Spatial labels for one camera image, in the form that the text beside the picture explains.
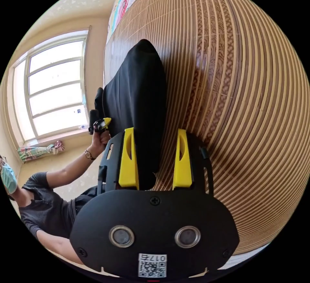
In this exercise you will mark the person's left forearm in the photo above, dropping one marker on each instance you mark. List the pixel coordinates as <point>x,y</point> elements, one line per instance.
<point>72,169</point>

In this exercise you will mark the person's right forearm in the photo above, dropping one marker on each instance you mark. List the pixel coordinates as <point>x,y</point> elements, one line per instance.
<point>60,249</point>

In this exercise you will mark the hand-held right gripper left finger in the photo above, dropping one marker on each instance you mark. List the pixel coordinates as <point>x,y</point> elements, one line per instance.
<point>126,166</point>

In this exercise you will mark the bed with woven mat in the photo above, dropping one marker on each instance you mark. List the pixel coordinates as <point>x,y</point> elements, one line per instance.
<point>242,93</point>

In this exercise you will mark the person's body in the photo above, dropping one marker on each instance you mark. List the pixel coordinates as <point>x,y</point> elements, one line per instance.
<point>46,205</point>

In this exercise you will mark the window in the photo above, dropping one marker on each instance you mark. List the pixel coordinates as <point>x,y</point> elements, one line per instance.
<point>55,86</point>

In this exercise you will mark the person's left hand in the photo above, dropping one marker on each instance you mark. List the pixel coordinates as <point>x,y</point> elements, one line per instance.
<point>100,141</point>

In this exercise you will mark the tied patterned curtain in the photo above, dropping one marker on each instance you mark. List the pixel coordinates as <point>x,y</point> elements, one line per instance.
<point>36,152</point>

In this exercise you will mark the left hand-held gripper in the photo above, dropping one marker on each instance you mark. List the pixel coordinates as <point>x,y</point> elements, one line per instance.
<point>98,126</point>

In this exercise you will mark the black pants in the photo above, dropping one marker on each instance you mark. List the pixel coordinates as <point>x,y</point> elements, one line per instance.
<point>138,93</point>

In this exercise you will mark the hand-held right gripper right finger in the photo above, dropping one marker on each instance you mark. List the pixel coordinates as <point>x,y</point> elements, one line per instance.
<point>183,169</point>

